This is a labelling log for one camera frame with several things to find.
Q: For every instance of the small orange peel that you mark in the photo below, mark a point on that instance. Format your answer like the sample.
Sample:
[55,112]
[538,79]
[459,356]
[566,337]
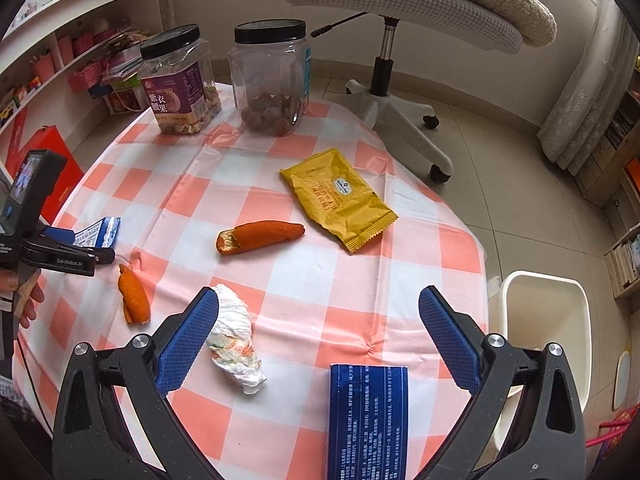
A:
[135,300]

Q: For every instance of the person's left hand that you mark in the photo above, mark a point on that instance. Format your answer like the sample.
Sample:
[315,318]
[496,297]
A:
[27,305]

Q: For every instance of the beige fleece blanket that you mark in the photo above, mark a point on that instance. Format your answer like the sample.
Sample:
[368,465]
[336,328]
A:
[500,0]

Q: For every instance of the dark patterned cloth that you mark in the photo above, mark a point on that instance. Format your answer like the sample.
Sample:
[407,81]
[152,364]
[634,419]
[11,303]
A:
[25,410]

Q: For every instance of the pink pen holder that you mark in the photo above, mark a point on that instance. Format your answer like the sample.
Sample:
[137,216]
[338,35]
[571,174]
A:
[44,67]

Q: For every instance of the pile of paper bags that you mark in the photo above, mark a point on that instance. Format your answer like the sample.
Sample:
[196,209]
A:
[125,95]

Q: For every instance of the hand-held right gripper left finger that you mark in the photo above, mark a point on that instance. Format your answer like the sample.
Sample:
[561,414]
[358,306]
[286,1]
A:
[185,340]

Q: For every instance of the white bookshelf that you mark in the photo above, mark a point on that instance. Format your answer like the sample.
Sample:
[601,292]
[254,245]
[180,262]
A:
[160,10]

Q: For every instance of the nut jar with purple label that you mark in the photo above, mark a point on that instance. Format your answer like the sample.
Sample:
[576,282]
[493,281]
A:
[175,100]

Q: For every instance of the red plastic bar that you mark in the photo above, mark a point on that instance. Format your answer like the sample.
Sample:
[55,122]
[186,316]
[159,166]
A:
[617,430]

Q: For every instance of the white trash bin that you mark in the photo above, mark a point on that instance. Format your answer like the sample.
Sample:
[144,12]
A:
[545,320]

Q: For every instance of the red flat box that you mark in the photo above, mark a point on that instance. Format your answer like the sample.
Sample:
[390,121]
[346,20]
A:
[17,145]

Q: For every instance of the pink basket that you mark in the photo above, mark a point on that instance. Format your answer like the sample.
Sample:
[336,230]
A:
[89,80]

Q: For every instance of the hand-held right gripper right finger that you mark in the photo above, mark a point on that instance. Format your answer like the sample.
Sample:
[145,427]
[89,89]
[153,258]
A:
[450,340]

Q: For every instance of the white oval board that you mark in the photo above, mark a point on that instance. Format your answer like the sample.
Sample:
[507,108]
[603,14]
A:
[622,380]

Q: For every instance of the beige lace curtain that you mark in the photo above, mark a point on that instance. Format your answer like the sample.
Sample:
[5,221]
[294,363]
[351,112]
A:
[590,100]

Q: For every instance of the large orange peel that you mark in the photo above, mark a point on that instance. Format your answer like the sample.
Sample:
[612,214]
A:
[270,234]

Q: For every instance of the dark blue box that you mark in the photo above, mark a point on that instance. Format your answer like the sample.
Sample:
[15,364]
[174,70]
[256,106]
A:
[367,425]

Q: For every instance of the wooden shelf unit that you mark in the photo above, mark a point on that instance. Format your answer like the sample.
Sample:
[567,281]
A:
[600,180]

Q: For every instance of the stack of worn books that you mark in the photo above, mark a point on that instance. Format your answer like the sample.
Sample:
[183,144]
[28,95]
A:
[622,265]

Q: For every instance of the yellow snack packet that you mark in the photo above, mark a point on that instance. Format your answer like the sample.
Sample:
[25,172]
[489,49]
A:
[335,195]

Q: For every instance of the clear jar with brown balls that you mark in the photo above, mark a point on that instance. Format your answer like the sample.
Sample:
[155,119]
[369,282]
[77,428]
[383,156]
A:
[270,75]

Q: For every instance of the grey office chair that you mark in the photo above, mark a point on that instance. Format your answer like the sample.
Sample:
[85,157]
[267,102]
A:
[380,0]

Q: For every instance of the stained white wrapper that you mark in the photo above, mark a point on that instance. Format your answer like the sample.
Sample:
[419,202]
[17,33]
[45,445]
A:
[232,335]

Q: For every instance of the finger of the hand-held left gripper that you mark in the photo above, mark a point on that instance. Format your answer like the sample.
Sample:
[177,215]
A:
[102,256]
[60,236]

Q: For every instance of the orange white checked tablecloth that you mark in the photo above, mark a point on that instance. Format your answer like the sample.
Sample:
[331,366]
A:
[300,310]

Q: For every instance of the small blue white box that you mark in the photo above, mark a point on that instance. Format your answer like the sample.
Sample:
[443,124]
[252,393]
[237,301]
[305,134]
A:
[100,230]

